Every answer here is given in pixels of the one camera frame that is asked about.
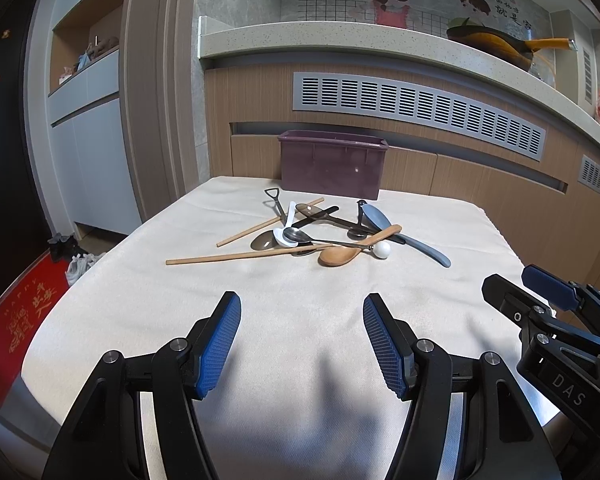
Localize blue plastic rice spoon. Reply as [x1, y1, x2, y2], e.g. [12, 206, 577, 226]
[356, 199, 452, 269]

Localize wooden spoon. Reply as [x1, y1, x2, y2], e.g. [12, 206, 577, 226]
[318, 224, 402, 268]

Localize long wooden chopstick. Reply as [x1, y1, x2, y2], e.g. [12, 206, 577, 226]
[164, 244, 335, 266]

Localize steel spoon with charm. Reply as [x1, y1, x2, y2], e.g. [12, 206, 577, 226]
[283, 226, 374, 250]

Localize white ceramic spoon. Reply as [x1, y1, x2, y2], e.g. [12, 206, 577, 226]
[273, 200, 298, 248]

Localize small metal shovel spoon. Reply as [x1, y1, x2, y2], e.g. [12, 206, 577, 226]
[264, 188, 287, 223]

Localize small grey vent grille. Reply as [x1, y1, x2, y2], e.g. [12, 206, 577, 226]
[578, 155, 600, 194]

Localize red floor mat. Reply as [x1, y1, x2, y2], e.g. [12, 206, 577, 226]
[0, 250, 69, 408]

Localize white round ball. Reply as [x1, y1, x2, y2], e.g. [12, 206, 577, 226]
[372, 240, 391, 259]

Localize white sneakers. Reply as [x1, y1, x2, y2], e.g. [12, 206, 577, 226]
[65, 252, 105, 287]

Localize dark brown spoon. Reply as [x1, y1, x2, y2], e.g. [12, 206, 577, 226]
[322, 214, 374, 240]

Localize purple plastic bin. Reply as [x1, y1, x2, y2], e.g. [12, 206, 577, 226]
[278, 130, 388, 200]

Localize grey ventilation grille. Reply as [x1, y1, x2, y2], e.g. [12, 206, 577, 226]
[292, 72, 545, 162]

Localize white cabinet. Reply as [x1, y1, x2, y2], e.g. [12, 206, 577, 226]
[23, 0, 142, 235]

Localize frying pan orange handle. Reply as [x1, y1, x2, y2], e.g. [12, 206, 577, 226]
[446, 25, 577, 72]

